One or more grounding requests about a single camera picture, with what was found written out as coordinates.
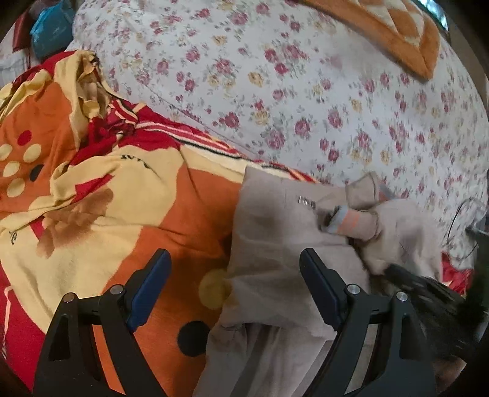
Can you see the orange checked plush blanket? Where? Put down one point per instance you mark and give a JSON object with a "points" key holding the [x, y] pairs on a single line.
{"points": [[405, 34]]}

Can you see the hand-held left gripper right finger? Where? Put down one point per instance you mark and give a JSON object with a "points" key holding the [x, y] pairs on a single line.
{"points": [[320, 284]]}

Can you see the teal plastic bag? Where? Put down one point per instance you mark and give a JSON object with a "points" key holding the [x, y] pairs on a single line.
{"points": [[51, 26]]}

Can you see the white floral quilt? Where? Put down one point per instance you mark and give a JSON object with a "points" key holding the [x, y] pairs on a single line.
{"points": [[290, 87]]}

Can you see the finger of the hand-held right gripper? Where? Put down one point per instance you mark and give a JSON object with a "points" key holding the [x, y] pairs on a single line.
{"points": [[401, 273]]}

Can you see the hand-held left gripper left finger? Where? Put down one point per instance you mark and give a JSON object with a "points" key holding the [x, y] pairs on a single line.
{"points": [[151, 284]]}

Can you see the orange red yellow dotted blanket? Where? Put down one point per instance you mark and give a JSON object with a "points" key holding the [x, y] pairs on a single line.
{"points": [[114, 198]]}

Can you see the beige pants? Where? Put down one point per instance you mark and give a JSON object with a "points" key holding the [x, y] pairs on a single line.
{"points": [[267, 233]]}

